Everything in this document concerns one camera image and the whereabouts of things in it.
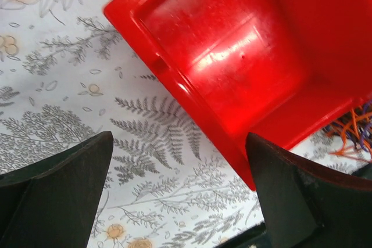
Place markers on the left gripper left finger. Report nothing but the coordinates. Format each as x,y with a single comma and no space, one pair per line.
53,202

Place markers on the floral table mat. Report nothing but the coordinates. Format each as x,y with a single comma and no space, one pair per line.
185,123

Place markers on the red three-compartment bin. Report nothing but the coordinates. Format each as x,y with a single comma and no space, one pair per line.
282,69

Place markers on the orange purple wire ball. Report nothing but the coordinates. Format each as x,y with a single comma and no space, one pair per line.
354,130

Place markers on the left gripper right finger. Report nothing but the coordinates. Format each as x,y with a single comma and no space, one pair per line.
306,204

